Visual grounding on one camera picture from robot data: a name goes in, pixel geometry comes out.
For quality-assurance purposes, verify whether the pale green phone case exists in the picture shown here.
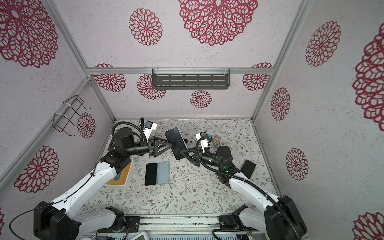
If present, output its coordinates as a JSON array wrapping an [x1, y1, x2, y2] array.
[[157, 162, 170, 185]]

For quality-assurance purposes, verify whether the black wire wall rack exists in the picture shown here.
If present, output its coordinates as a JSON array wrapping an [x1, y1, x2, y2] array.
[[52, 95, 91, 137]]

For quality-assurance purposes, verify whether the black phone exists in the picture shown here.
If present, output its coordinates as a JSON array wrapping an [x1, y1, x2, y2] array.
[[241, 160, 256, 179]]

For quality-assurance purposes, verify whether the white wooden-top tissue box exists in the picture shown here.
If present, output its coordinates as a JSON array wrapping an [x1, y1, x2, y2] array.
[[105, 158, 136, 190]]

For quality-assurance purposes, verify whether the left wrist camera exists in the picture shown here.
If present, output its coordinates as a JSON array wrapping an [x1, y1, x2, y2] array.
[[143, 121, 158, 141]]

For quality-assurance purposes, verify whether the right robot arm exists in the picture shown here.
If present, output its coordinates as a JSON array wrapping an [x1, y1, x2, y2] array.
[[180, 146, 308, 240]]

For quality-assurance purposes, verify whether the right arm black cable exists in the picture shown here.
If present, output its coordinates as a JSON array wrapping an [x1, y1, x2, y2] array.
[[194, 136, 302, 240]]

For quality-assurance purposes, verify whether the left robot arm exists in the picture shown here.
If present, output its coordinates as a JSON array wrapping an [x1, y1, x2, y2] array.
[[33, 127, 173, 240]]

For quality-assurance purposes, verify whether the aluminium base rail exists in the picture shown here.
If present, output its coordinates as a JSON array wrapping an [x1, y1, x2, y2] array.
[[71, 213, 271, 240]]

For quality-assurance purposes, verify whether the grey metal wall shelf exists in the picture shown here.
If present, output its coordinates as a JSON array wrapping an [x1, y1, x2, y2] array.
[[152, 69, 231, 90]]

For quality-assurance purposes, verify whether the crumpled clear plastic bag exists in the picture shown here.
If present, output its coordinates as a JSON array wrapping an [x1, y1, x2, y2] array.
[[211, 135, 225, 149]]

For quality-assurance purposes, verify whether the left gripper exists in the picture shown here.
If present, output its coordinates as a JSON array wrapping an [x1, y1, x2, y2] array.
[[126, 137, 173, 157]]

